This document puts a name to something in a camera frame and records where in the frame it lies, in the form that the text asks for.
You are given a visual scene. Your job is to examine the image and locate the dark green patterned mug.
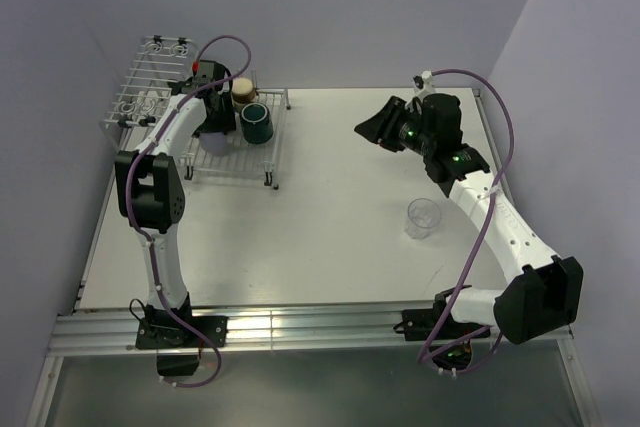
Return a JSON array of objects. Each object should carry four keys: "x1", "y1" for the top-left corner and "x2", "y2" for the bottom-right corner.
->
[{"x1": 240, "y1": 102, "x2": 274, "y2": 145}]

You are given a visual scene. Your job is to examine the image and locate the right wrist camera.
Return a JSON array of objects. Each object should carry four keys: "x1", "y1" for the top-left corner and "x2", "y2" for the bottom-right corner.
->
[{"x1": 407, "y1": 70, "x2": 436, "y2": 111}]

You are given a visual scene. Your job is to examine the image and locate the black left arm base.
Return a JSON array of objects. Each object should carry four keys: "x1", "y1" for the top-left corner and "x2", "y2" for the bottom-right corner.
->
[{"x1": 128, "y1": 295, "x2": 228, "y2": 385}]

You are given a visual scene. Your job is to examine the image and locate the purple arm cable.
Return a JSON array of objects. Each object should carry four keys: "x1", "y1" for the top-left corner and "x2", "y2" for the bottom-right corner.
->
[
  {"x1": 416, "y1": 68, "x2": 515, "y2": 373},
  {"x1": 127, "y1": 34, "x2": 252, "y2": 388}
]

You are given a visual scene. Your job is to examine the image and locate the purple plastic cup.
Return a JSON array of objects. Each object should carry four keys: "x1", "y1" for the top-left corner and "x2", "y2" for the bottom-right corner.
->
[{"x1": 198, "y1": 132, "x2": 233, "y2": 157}]

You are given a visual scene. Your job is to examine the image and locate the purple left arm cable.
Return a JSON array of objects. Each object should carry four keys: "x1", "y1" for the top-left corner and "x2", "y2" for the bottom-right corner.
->
[{"x1": 127, "y1": 34, "x2": 252, "y2": 388}]

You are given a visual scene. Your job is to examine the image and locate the clear glass cup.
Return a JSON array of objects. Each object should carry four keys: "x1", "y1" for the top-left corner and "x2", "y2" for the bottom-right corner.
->
[{"x1": 405, "y1": 198, "x2": 442, "y2": 240}]

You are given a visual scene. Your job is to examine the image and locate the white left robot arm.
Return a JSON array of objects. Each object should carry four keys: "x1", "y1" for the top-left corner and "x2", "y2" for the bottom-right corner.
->
[{"x1": 114, "y1": 60, "x2": 234, "y2": 346}]

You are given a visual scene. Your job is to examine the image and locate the aluminium mounting rail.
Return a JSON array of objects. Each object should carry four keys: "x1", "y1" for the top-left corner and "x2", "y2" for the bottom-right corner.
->
[{"x1": 27, "y1": 302, "x2": 602, "y2": 426}]

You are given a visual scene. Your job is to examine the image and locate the white wire dish rack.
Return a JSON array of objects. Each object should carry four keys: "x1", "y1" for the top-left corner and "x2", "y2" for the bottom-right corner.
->
[{"x1": 100, "y1": 35, "x2": 291, "y2": 189}]

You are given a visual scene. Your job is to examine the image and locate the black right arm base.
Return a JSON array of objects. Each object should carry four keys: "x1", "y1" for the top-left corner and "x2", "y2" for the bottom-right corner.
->
[{"x1": 393, "y1": 288, "x2": 482, "y2": 371}]

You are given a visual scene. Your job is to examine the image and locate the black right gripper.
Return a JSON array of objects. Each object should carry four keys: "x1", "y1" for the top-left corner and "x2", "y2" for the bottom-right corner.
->
[{"x1": 353, "y1": 96, "x2": 435, "y2": 157}]

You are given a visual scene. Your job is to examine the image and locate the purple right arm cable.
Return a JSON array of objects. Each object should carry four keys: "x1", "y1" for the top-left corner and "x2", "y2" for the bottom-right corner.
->
[{"x1": 416, "y1": 68, "x2": 515, "y2": 373}]

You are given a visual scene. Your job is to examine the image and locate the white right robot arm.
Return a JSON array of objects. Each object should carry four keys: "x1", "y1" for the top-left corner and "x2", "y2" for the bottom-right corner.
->
[{"x1": 354, "y1": 93, "x2": 584, "y2": 344}]

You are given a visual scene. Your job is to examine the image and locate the cream steel cup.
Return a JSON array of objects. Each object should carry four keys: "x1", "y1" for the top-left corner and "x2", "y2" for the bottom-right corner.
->
[{"x1": 231, "y1": 77, "x2": 258, "y2": 113}]

